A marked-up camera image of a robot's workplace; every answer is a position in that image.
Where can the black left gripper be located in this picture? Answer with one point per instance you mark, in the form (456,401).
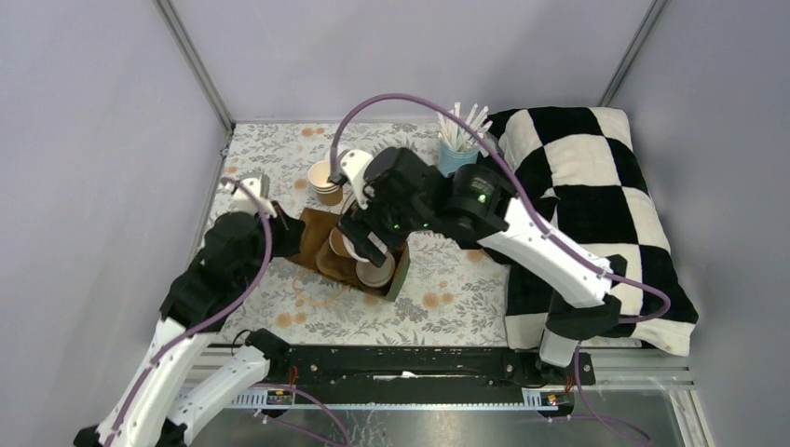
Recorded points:
(289,227)

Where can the green brown paper bag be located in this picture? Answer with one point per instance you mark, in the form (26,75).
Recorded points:
(326,252)

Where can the stack of brown paper cups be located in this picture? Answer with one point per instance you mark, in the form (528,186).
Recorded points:
(328,194)

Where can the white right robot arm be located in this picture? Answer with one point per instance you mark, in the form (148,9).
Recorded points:
(481,208)

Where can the white wrapped straws bundle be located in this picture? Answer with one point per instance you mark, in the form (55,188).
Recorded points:
(454,136)

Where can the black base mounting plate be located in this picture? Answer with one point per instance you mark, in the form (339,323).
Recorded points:
(396,375)

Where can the black white checkered blanket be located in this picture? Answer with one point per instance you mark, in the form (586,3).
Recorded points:
(579,170)

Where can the blue straw holder cup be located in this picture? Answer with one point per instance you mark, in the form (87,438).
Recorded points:
(450,159)

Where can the aluminium frame rail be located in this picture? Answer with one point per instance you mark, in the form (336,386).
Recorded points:
(615,369)

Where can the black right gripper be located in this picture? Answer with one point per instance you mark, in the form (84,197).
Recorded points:
(357,223)

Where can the brown paper cup with lid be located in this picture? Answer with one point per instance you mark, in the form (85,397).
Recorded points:
(342,246)

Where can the floral table mat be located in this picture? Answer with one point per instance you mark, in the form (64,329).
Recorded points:
(449,296)

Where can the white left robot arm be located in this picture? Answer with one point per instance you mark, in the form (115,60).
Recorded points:
(234,256)

